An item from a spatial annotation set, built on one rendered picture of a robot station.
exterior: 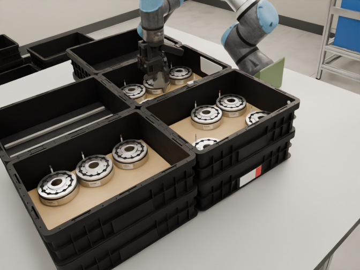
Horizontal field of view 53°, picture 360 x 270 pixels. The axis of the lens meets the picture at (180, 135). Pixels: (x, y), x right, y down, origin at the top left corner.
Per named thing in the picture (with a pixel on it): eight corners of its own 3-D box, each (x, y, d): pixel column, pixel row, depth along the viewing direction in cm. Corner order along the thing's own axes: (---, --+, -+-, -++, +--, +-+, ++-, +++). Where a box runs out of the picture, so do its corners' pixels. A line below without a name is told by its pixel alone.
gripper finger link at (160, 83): (152, 97, 133) (148, 73, 129) (166, 91, 136) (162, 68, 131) (157, 99, 131) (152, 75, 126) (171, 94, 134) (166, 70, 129)
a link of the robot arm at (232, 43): (245, 59, 164) (227, 36, 165) (265, 42, 154) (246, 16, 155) (230, 67, 156) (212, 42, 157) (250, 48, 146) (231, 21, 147)
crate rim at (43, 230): (139, 113, 112) (137, 107, 110) (199, 163, 92) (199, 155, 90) (7, 170, 94) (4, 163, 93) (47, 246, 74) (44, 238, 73)
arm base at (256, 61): (261, 75, 165) (248, 57, 166) (280, 58, 152) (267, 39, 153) (239, 88, 158) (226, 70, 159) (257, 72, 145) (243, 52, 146)
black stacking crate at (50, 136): (101, 102, 137) (95, 75, 131) (142, 138, 118) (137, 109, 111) (-7, 144, 120) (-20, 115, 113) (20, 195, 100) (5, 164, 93)
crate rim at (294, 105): (234, 73, 130) (234, 67, 128) (302, 106, 110) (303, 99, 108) (139, 113, 112) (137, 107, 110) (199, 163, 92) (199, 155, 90)
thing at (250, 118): (264, 108, 119) (264, 107, 119) (285, 123, 112) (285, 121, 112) (239, 118, 116) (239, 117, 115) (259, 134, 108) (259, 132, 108)
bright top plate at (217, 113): (207, 103, 124) (207, 101, 124) (228, 114, 117) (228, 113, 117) (185, 114, 119) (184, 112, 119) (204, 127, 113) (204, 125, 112)
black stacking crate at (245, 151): (233, 96, 135) (234, 68, 128) (297, 132, 115) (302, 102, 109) (143, 138, 118) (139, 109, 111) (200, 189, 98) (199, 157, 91)
